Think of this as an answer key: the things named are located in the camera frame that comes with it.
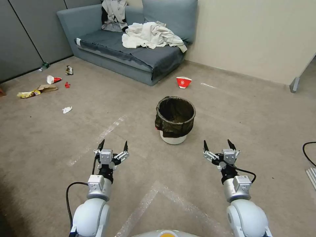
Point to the silver aluminium rail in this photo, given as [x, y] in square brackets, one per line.
[312, 176]

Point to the clear plastic bottle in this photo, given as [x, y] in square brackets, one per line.
[44, 66]

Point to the crumpled white tissue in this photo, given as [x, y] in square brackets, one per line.
[67, 109]

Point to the white red paper cup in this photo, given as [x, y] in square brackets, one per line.
[53, 79]

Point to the yellow snack wrapper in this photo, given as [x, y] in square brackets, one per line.
[27, 94]

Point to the black trash bag liner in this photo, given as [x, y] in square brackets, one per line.
[175, 118]

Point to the grey white garment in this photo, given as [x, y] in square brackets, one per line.
[114, 14]

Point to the brown paper bag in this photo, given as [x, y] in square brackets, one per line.
[48, 88]

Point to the white trash can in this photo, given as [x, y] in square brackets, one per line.
[172, 140]

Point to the grey blue sofa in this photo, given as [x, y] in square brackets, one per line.
[138, 58]

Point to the grey blue sofa cushion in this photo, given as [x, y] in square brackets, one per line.
[170, 17]

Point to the brown box corner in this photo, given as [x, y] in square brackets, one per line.
[2, 93]

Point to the crumpled white cloth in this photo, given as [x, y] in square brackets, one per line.
[150, 34]

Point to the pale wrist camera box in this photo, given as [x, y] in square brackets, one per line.
[106, 156]
[228, 156]

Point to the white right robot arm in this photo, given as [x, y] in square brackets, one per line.
[247, 217]

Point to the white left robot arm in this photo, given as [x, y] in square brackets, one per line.
[91, 212]

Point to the white robot front shell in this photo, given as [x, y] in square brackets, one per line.
[164, 233]

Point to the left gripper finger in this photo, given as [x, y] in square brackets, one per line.
[100, 146]
[123, 155]

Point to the crumpled snack wrapper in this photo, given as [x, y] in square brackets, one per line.
[69, 70]

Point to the grey partition foot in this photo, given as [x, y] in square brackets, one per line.
[295, 85]

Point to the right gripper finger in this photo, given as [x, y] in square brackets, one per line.
[232, 145]
[209, 155]

